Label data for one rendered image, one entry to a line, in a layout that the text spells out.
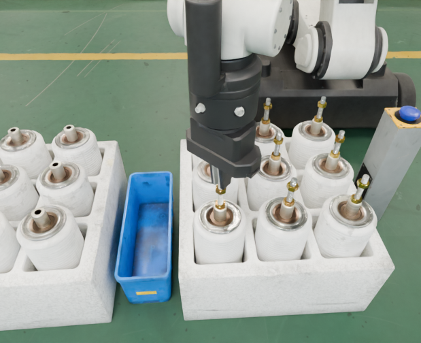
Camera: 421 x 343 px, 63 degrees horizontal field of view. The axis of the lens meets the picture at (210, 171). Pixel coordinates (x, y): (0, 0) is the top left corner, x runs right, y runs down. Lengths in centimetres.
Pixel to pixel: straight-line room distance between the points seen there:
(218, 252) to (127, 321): 28
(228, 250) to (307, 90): 63
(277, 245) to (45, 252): 40
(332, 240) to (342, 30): 51
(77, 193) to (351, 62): 70
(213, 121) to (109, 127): 88
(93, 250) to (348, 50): 73
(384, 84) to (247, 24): 87
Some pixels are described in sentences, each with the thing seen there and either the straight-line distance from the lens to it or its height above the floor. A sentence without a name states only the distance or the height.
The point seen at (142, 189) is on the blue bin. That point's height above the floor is 6.
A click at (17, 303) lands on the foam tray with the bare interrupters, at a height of 12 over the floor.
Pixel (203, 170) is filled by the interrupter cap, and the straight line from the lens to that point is 69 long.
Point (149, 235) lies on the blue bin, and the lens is 90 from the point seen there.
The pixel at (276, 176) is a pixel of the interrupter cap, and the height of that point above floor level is 25.
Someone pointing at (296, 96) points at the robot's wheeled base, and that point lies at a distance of 109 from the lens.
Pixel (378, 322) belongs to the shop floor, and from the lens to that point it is 86.
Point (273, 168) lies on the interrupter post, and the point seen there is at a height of 26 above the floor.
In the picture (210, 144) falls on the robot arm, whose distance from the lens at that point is 47.
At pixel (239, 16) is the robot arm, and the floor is 61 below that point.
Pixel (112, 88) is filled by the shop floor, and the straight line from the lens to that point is 149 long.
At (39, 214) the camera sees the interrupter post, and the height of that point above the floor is 27.
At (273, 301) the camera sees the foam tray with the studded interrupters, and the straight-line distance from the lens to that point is 74.
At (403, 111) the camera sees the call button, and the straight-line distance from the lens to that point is 81.
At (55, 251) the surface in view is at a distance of 66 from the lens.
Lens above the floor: 73
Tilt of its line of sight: 44 degrees down
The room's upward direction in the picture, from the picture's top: straight up
